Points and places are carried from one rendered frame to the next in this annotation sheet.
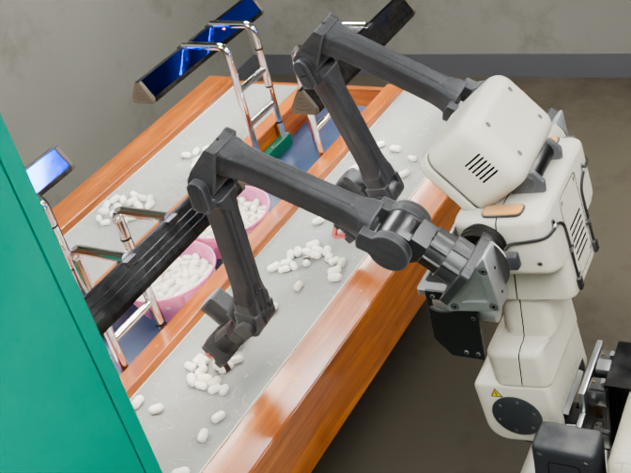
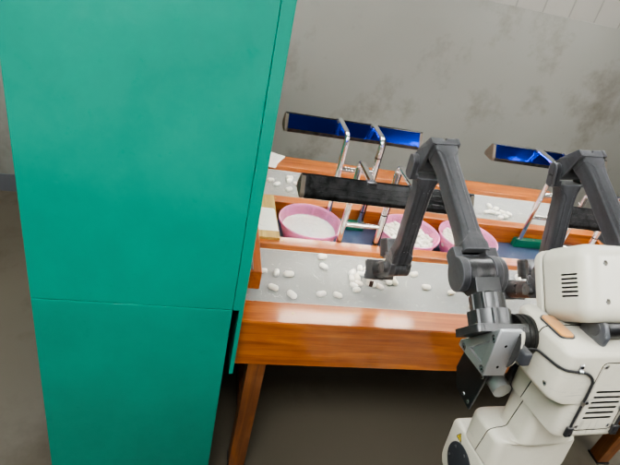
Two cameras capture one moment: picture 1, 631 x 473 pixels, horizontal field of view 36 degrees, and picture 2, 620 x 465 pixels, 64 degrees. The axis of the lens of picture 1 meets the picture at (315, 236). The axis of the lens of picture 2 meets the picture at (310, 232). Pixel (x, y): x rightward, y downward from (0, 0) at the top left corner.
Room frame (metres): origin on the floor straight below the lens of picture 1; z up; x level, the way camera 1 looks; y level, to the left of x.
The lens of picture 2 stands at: (0.43, -0.38, 1.79)
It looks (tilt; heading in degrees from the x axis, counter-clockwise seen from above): 32 degrees down; 37
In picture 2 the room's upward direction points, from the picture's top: 14 degrees clockwise
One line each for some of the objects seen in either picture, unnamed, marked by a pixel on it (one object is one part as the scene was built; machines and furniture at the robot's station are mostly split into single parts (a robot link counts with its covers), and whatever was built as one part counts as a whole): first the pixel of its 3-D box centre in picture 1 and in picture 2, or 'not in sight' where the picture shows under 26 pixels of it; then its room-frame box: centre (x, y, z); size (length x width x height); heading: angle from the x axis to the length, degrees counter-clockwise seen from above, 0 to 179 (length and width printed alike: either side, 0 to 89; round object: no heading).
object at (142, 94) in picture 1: (199, 45); (548, 158); (2.90, 0.19, 1.08); 0.62 x 0.08 x 0.07; 142
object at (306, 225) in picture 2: not in sight; (307, 232); (1.84, 0.68, 0.71); 0.22 x 0.22 x 0.06
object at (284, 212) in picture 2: not in sight; (308, 229); (1.84, 0.68, 0.72); 0.27 x 0.27 x 0.10
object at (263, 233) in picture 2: not in sight; (257, 214); (1.66, 0.81, 0.77); 0.33 x 0.15 x 0.01; 52
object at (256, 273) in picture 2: not in sight; (249, 252); (1.41, 0.58, 0.83); 0.30 x 0.06 x 0.07; 52
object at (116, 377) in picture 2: not in sight; (162, 271); (1.40, 1.06, 0.42); 1.36 x 0.55 x 0.84; 52
